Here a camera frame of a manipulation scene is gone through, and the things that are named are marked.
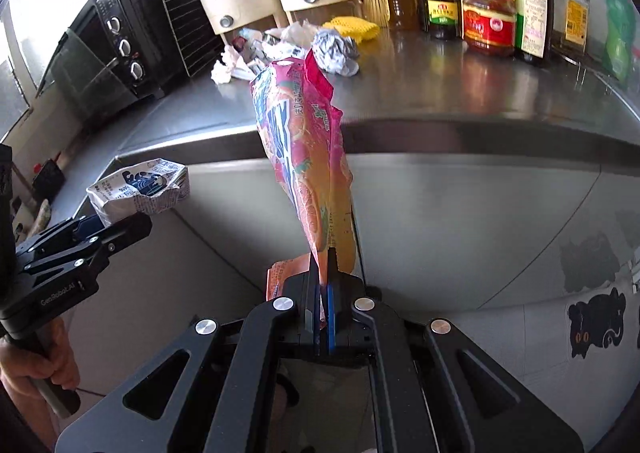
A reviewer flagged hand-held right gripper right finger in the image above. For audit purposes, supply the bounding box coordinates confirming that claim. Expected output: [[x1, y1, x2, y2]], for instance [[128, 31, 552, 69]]
[[325, 249, 586, 453]]

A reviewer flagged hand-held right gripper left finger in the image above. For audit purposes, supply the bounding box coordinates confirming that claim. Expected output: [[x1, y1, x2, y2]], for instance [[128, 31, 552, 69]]
[[55, 253, 326, 453]]

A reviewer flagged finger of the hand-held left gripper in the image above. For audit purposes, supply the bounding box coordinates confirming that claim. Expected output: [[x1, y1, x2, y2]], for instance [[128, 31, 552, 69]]
[[17, 215, 153, 284], [15, 214, 103, 261]]

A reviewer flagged milk carton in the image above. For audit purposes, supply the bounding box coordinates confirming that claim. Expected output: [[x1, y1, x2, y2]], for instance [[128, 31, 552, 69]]
[[86, 158, 191, 229]]

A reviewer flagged pink snack bag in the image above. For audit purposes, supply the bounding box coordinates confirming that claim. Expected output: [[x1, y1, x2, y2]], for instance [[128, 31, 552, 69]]
[[249, 49, 359, 329]]

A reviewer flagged white plastic bag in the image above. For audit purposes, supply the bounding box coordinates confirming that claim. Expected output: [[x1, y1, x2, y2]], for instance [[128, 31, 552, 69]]
[[262, 19, 326, 61]]

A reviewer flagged yellow foam fruit net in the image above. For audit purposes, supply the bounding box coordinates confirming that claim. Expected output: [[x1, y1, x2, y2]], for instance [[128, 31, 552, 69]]
[[322, 15, 381, 46]]

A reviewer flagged person's left hand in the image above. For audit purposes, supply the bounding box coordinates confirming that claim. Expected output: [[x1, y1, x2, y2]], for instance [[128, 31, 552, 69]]
[[0, 317, 80, 401]]

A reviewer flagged black crate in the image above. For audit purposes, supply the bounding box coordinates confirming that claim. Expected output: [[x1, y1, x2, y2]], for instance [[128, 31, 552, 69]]
[[32, 159, 67, 194]]

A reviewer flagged crumpled white tissue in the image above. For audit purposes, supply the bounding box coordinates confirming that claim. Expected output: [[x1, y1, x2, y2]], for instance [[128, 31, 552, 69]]
[[211, 45, 256, 84]]

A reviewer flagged black toaster oven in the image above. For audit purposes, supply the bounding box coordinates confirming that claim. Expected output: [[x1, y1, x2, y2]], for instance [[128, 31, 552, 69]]
[[36, 0, 176, 121]]

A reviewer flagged crumpled printed wrapper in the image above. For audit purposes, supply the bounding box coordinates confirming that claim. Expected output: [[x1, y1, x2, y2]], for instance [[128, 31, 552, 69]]
[[235, 27, 266, 58]]

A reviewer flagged crumpled silver wrapper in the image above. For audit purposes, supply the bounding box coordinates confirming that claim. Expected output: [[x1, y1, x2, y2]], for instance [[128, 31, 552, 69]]
[[311, 30, 361, 78]]

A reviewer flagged black cat sticker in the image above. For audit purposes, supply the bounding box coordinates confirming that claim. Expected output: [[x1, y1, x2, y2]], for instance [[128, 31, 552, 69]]
[[567, 285, 628, 360]]

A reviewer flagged red sauce jar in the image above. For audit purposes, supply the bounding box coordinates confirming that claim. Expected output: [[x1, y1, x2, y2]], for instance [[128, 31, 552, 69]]
[[461, 0, 517, 58]]

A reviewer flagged dark bottle white label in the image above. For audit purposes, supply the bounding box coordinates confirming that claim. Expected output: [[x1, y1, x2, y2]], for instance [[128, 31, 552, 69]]
[[512, 0, 555, 68]]

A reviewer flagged black lidded jar yellow label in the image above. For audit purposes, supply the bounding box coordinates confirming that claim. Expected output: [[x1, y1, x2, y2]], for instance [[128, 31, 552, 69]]
[[550, 0, 591, 61]]

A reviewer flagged green plastic bottle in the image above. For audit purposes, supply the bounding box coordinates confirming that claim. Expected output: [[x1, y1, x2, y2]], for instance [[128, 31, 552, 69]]
[[602, 0, 637, 81]]

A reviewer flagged metal wire rack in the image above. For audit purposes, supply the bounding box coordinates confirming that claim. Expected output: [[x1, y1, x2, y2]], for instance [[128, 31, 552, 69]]
[[150, 0, 226, 78]]

